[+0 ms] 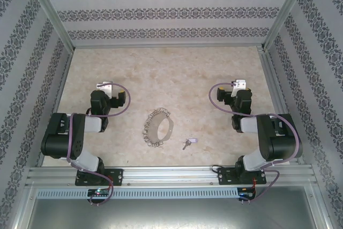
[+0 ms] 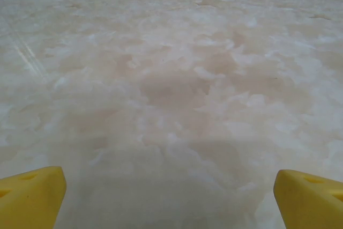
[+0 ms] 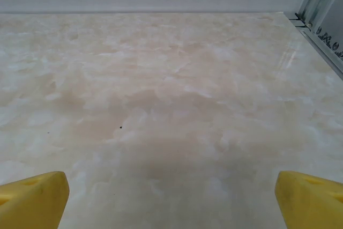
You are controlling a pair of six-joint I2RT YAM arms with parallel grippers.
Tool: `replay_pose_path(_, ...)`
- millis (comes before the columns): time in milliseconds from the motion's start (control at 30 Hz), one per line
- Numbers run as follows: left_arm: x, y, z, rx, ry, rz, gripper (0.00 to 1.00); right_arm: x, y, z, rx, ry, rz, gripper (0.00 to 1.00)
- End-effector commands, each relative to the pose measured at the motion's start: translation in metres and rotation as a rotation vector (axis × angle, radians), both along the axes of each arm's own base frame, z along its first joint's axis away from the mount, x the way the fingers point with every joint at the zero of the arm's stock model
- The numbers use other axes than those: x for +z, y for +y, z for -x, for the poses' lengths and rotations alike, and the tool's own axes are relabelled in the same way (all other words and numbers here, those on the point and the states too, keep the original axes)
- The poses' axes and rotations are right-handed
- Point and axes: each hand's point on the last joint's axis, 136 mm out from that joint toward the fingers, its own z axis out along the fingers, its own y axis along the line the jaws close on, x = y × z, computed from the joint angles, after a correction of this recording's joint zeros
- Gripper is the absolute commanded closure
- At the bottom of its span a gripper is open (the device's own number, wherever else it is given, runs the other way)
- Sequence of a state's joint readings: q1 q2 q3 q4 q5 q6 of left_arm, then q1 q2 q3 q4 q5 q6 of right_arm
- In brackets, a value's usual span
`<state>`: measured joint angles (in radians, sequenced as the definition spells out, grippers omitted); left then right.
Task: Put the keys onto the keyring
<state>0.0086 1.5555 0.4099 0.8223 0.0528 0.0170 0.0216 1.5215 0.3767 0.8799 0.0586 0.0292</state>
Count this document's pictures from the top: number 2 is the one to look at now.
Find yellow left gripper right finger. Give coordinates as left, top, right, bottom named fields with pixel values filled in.
left=273, top=169, right=343, bottom=229

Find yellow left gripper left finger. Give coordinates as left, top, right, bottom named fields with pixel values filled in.
left=0, top=166, right=67, bottom=229

